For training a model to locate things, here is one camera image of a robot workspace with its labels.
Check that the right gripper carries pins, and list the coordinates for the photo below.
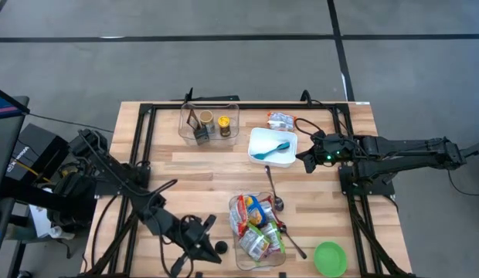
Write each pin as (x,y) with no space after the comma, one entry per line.
(334,148)

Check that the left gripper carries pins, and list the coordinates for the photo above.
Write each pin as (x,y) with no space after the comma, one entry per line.
(191,233)

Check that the black lid thyme jar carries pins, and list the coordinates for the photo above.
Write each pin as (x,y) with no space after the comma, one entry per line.
(221,247)

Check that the teal plastic spoon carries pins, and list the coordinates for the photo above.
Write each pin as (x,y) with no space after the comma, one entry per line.
(282,146)

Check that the orange red ramen packet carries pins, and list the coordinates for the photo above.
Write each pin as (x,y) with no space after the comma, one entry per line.
(238,216)

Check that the yellow green ramen packet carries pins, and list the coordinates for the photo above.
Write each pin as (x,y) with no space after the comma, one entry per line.
(255,243)
(277,236)

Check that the yellow snack packet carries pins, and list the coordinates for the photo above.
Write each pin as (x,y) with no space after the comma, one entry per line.
(256,211)

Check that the blue silver snack packet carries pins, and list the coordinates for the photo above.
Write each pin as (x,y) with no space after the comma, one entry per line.
(271,210)

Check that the yellow lid spice jar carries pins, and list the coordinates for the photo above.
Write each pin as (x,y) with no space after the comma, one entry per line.
(224,124)

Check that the brown lid glass jar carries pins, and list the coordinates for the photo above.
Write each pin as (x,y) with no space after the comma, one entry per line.
(207,117)

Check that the small brown packet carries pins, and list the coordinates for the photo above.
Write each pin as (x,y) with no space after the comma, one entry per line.
(193,119)

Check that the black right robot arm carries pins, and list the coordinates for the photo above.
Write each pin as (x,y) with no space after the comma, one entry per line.
(409,148)

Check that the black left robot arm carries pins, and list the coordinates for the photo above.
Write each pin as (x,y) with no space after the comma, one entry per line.
(108,170)

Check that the white plastic lid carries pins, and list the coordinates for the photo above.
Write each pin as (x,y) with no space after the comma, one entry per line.
(270,135)

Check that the silver orange ramen packet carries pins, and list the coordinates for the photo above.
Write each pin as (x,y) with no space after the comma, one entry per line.
(281,120)

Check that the dark metal spoon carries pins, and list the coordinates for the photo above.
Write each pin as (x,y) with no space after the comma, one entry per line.
(278,202)
(284,228)

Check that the green plastic bowl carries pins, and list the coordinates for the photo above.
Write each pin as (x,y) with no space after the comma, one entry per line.
(330,259)

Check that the white paper sheet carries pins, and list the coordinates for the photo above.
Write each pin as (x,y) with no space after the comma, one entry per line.
(40,220)

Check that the black cardboard box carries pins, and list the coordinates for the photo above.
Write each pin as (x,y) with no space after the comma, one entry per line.
(34,148)

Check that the black computer monitor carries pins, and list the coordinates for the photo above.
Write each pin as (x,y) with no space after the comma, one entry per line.
(4,135)

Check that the small black table bracket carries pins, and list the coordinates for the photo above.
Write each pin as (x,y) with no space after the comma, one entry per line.
(306,97)

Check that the black aluminium rig frame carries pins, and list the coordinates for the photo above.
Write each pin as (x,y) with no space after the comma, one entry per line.
(262,106)

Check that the long black table bracket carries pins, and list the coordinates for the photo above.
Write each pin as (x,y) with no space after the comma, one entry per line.
(216,98)

